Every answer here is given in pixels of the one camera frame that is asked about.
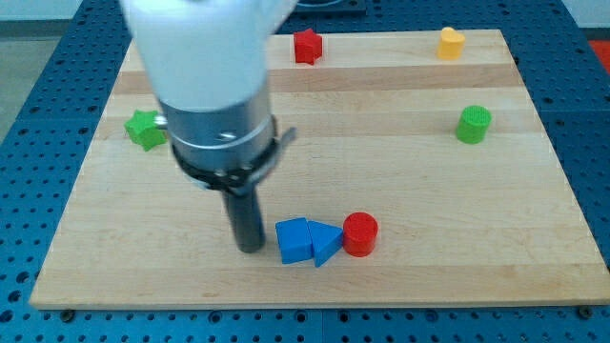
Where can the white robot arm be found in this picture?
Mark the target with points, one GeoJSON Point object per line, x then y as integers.
{"type": "Point", "coordinates": [207, 65]}

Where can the red star block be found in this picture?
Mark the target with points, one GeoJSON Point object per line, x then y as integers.
{"type": "Point", "coordinates": [308, 46]}

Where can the blue triangle block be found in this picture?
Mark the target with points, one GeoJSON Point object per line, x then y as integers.
{"type": "Point", "coordinates": [327, 240]}

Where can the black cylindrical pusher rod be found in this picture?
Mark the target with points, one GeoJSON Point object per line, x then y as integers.
{"type": "Point", "coordinates": [245, 217]}

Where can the green cylinder block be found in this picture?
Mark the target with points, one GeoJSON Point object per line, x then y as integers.
{"type": "Point", "coordinates": [473, 124]}

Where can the green star block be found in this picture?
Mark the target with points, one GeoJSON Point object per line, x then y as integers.
{"type": "Point", "coordinates": [142, 130]}

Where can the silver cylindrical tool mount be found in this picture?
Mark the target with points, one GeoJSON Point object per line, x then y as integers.
{"type": "Point", "coordinates": [230, 149]}

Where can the blue cube block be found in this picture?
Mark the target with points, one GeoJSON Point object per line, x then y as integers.
{"type": "Point", "coordinates": [294, 240]}

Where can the wooden board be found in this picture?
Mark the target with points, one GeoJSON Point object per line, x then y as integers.
{"type": "Point", "coordinates": [459, 225]}

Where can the yellow heart block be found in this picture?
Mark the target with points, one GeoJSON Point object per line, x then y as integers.
{"type": "Point", "coordinates": [451, 44]}

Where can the red cylinder block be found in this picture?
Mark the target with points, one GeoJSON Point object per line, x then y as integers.
{"type": "Point", "coordinates": [360, 231]}

